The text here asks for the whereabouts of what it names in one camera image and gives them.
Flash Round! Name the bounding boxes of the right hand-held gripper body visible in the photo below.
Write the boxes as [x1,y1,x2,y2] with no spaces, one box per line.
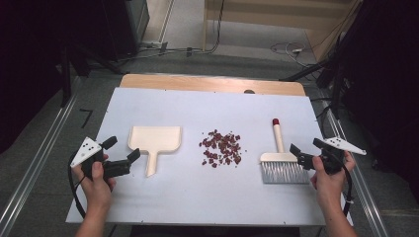
[296,136,368,176]

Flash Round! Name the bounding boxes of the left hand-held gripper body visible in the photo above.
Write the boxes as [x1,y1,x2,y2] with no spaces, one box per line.
[70,136,132,182]

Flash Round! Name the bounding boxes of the cream brush with red cap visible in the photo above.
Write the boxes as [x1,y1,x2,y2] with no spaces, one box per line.
[259,118,310,185]

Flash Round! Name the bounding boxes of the cream plastic dustpan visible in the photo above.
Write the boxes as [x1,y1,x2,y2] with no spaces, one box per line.
[126,125,183,178]

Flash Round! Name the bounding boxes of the pile of red scraps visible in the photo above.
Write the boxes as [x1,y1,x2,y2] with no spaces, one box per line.
[198,128,243,169]

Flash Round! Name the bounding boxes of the person's left hand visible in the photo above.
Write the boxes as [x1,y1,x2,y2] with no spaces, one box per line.
[72,161,117,211]

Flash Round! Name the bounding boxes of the person's right hand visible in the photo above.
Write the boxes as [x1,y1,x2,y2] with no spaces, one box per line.
[309,150,357,208]

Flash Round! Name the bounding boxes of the black stand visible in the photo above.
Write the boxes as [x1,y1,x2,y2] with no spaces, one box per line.
[279,33,349,120]
[58,42,127,108]

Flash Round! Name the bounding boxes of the dark curtain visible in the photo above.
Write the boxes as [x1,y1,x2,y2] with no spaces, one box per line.
[342,0,419,198]

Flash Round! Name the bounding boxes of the white table board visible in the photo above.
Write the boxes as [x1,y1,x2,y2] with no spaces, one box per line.
[65,87,354,227]

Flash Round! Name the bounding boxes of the black cabinet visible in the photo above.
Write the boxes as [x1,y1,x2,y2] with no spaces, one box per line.
[100,0,151,62]

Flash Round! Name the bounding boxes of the light wooden furniture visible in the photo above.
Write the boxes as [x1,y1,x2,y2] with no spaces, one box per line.
[202,0,364,63]

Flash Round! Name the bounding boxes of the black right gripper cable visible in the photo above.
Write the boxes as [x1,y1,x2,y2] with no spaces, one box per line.
[340,162,354,217]

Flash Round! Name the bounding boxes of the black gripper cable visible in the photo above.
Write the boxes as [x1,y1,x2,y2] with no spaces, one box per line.
[67,153,87,219]
[340,162,354,217]

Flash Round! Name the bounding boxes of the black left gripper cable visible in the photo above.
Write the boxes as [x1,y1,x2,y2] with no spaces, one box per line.
[67,153,87,219]

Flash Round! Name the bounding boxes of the metal floor rail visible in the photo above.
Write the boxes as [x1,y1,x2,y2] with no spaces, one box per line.
[0,76,82,237]
[320,98,389,237]

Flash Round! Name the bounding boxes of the white floor cable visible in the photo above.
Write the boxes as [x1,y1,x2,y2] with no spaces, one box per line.
[270,41,309,68]

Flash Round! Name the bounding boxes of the black floor cables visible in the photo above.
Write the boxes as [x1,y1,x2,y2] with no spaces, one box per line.
[136,0,226,59]

